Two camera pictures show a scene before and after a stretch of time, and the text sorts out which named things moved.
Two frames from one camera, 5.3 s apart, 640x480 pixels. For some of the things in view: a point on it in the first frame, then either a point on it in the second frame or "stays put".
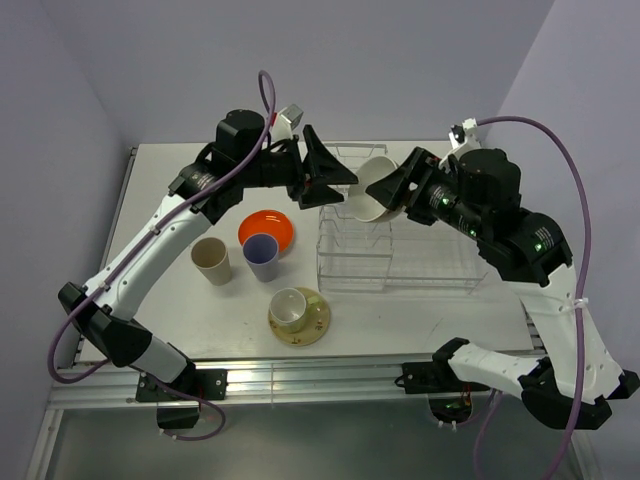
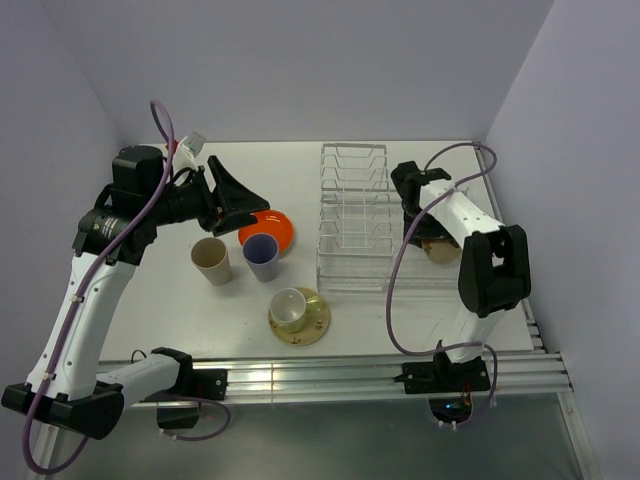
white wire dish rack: x=404 y=256 stays put
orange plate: x=271 y=223 stays put
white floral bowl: x=364 y=207 to x=443 y=251
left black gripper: x=321 y=167 to x=232 y=195
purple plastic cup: x=261 y=251 stays put
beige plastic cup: x=211 y=256 stays put
